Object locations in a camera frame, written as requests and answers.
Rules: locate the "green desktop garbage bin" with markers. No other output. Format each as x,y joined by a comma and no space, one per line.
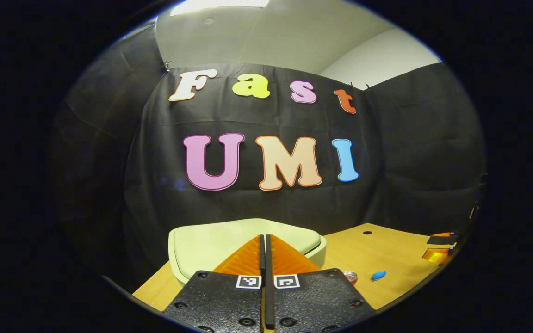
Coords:
206,245

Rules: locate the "blue paper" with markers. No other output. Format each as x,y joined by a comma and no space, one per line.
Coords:
378,276

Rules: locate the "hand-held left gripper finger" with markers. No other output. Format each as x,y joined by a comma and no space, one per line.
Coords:
262,254
269,259

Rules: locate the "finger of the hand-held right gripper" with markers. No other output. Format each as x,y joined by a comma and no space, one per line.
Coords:
435,255
442,239

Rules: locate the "red pop can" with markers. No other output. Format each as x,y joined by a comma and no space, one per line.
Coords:
350,277

